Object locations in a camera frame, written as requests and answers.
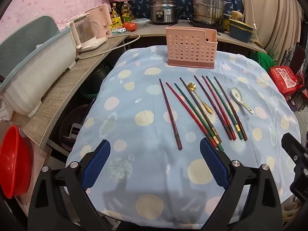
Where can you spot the gold flower spoon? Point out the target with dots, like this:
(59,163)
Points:
(207,107)

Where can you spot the red plastic bag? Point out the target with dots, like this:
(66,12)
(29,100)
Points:
(284,78)

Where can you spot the blue and yellow plastic basin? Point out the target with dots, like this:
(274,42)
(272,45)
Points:
(241,24)
(239,35)

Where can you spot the red tomato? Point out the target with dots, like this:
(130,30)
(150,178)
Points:
(129,26)

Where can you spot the steel rice cooker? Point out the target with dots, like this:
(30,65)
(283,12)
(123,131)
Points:
(166,10)

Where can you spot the beige curtain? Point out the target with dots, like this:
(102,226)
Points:
(272,12)

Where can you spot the green chopstick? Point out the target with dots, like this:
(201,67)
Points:
(224,107)
(192,108)

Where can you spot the small blue white packet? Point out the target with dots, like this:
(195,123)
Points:
(119,30)

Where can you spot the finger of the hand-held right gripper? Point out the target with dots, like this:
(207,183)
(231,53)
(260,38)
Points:
(294,149)
(300,185)

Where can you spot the white glass jug appliance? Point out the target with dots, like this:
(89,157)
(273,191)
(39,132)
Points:
(86,32)

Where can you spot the black induction cooker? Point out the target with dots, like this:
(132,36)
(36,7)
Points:
(204,27)

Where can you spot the yellow label seasoning bottle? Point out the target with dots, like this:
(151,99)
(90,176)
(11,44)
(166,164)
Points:
(115,19)

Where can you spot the pink perforated utensil basket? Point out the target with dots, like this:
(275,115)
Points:
(190,45)

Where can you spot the grey green perforated lid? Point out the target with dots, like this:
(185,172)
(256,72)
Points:
(26,36)

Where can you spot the pink dotted curtain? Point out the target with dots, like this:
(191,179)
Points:
(48,0)

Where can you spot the grey wooden side shelf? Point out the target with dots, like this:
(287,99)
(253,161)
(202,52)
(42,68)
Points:
(62,91)

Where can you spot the green plastic bag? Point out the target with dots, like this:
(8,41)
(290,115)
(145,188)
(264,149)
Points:
(262,61)

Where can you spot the red chopstick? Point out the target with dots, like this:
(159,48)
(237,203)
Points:
(190,113)
(219,107)

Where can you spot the yellow tin jar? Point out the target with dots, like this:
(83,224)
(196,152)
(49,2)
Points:
(226,22)

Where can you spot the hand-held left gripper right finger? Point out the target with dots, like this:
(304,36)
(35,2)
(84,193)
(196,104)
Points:
(213,163)

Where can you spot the white speckled dish drainer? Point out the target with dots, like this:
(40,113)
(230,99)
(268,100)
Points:
(33,77)

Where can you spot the tan loofah scrubber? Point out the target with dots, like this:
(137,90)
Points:
(236,15)

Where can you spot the cooking oil bottle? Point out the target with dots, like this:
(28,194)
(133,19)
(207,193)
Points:
(127,12)

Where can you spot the blue dotted tablecloth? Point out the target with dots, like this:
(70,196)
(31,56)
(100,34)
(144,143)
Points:
(134,86)

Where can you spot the pink electric kettle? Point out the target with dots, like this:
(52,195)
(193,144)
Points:
(102,19)

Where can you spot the clear plastic food container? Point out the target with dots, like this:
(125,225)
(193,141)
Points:
(142,23)

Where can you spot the brown plastic basket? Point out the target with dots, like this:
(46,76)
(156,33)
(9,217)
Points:
(72,122)

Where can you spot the grey kitchen countertop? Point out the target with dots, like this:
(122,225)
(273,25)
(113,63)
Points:
(154,31)

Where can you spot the red plastic basin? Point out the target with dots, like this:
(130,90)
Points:
(13,163)

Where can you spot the white ceramic spoon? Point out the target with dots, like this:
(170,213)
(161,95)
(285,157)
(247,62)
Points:
(235,93)

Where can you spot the steel steamer pot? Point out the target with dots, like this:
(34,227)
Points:
(208,7)

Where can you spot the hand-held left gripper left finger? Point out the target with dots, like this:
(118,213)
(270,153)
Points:
(96,166)

